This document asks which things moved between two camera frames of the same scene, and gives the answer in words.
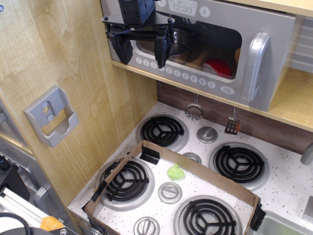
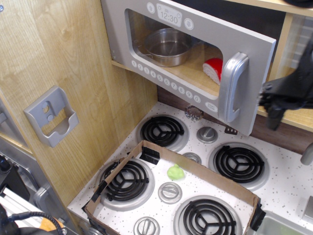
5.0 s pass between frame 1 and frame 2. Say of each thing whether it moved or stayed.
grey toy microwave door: moved
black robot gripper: moved
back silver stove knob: stayed
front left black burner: stayed
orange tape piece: stayed
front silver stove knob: stayed
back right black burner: stayed
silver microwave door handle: moved
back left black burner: stayed
